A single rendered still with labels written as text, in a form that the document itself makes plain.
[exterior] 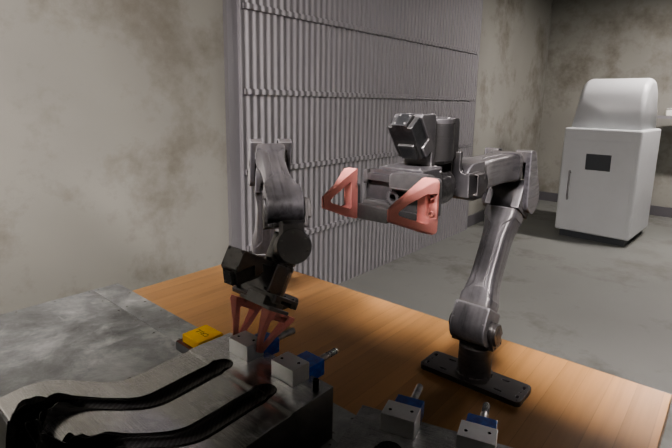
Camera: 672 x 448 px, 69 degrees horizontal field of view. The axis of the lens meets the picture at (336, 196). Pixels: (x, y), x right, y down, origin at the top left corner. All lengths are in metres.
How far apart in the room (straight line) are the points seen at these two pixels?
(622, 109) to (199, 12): 4.02
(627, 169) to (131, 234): 4.30
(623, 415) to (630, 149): 4.32
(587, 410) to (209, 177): 2.16
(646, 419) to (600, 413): 0.07
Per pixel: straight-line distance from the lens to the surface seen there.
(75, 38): 2.39
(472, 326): 0.93
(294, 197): 0.87
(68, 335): 1.27
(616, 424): 1.01
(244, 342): 0.87
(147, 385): 0.86
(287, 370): 0.79
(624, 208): 5.30
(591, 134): 5.32
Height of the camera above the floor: 1.32
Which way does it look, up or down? 11 degrees down
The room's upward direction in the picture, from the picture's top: 1 degrees clockwise
